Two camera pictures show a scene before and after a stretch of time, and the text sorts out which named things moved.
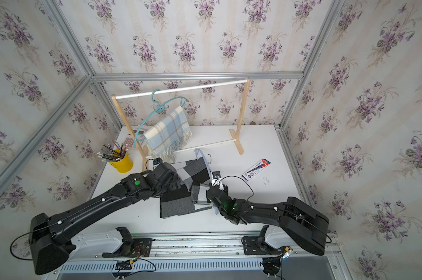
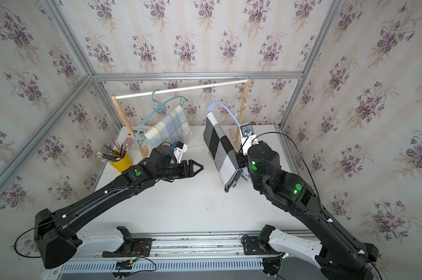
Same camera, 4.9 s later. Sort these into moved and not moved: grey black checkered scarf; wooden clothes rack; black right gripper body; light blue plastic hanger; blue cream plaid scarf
Moved: light blue plastic hanger; grey black checkered scarf; black right gripper body
Not moved: blue cream plaid scarf; wooden clothes rack
